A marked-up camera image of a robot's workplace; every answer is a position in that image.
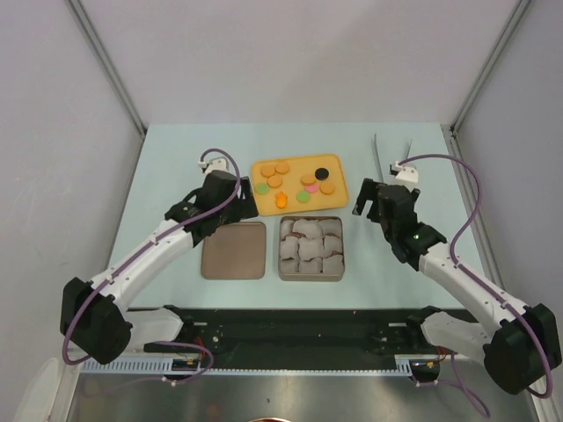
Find tan biscuit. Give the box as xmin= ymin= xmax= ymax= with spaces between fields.
xmin=260 ymin=164 xmax=276 ymax=178
xmin=319 ymin=181 xmax=335 ymax=195
xmin=274 ymin=161 xmax=290 ymax=174
xmin=267 ymin=174 xmax=282 ymax=189
xmin=300 ymin=174 xmax=316 ymax=186

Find metal tongs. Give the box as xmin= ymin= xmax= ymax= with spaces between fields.
xmin=372 ymin=134 xmax=413 ymax=183

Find black sandwich cookie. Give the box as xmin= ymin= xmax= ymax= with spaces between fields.
xmin=314 ymin=167 xmax=330 ymax=181

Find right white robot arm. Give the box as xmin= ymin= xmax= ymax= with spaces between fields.
xmin=353 ymin=178 xmax=562 ymax=398

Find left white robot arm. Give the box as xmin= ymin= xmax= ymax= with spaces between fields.
xmin=60 ymin=170 xmax=258 ymax=364

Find green cookie left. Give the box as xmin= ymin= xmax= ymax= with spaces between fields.
xmin=255 ymin=183 xmax=269 ymax=195

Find green cookie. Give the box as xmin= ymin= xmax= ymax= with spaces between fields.
xmin=255 ymin=183 xmax=269 ymax=195
xmin=296 ymin=190 xmax=311 ymax=203

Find pink sandwich cookie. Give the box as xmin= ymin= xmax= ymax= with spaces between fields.
xmin=305 ymin=183 xmax=319 ymax=193

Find orange fish cookie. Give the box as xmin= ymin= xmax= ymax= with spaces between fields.
xmin=274 ymin=192 xmax=288 ymax=209

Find yellow plastic tray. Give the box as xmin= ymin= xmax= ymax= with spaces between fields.
xmin=251 ymin=154 xmax=349 ymax=216

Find green cookie centre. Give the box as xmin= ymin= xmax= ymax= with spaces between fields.
xmin=296 ymin=190 xmax=311 ymax=203

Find gold tin lid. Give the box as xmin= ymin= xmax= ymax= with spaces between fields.
xmin=201 ymin=222 xmax=267 ymax=280

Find gold cookie tin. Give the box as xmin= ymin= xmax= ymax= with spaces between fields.
xmin=277 ymin=215 xmax=346 ymax=282

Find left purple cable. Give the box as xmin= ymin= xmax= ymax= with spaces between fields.
xmin=61 ymin=148 xmax=242 ymax=366

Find purple cable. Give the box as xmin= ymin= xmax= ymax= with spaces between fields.
xmin=398 ymin=154 xmax=556 ymax=400
xmin=61 ymin=148 xmax=242 ymax=366

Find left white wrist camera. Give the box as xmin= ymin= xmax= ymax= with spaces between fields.
xmin=198 ymin=156 xmax=230 ymax=175

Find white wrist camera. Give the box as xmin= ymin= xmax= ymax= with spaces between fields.
xmin=198 ymin=156 xmax=230 ymax=175
xmin=390 ymin=161 xmax=419 ymax=190

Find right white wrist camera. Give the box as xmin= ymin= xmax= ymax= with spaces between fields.
xmin=390 ymin=161 xmax=419 ymax=190

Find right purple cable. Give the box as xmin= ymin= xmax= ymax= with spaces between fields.
xmin=398 ymin=154 xmax=556 ymax=400

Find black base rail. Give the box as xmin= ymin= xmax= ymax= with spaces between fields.
xmin=143 ymin=308 xmax=438 ymax=372

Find left aluminium frame post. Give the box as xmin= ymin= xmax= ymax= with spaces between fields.
xmin=64 ymin=0 xmax=148 ymax=140

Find aluminium frame post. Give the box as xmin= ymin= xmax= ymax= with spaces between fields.
xmin=64 ymin=0 xmax=148 ymax=140
xmin=450 ymin=0 xmax=535 ymax=135

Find white cable duct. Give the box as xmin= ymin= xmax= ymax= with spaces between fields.
xmin=78 ymin=354 xmax=208 ymax=375

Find right aluminium frame post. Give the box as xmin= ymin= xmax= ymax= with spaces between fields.
xmin=450 ymin=0 xmax=535 ymax=135

